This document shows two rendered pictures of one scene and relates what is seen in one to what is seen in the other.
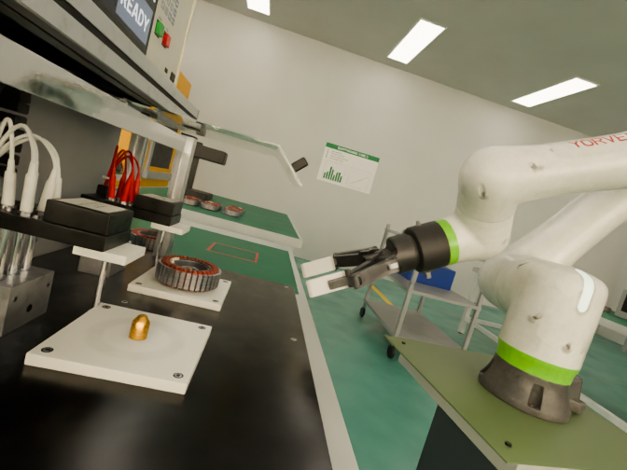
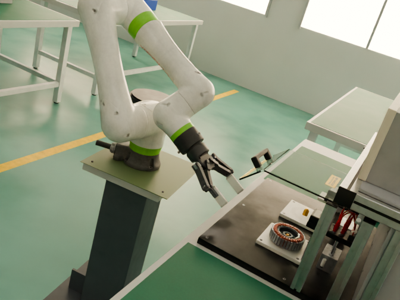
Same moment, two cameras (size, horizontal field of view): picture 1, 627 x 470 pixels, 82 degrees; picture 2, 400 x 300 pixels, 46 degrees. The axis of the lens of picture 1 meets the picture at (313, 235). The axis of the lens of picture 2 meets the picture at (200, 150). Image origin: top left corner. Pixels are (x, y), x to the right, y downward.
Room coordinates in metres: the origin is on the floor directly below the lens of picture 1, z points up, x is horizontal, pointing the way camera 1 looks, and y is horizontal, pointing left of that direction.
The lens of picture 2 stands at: (1.98, 0.57, 1.56)
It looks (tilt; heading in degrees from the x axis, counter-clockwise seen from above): 22 degrees down; 210
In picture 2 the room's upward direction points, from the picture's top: 16 degrees clockwise
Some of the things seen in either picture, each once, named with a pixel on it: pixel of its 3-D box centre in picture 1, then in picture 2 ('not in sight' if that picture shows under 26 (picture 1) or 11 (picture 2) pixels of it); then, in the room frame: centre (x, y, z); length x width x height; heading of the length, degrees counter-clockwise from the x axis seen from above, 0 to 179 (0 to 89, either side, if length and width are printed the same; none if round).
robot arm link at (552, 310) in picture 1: (545, 314); (147, 126); (0.64, -0.44, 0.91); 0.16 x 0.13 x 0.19; 178
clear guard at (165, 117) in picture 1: (223, 150); (307, 182); (0.72, 0.22, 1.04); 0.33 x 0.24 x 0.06; 98
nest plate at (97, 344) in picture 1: (136, 341); (304, 216); (0.40, 0.17, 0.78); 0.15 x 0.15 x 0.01; 8
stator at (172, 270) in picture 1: (188, 272); (287, 236); (0.64, 0.20, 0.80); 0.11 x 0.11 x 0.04
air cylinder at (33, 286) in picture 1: (6, 296); (343, 229); (0.38, 0.31, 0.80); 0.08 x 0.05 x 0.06; 8
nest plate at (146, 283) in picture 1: (186, 285); (284, 242); (0.64, 0.20, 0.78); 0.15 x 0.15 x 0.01; 8
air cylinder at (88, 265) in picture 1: (106, 255); (329, 258); (0.62, 0.34, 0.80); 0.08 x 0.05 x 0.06; 8
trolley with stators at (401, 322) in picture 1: (421, 287); not in sight; (3.05, -1.01, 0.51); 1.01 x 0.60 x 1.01; 8
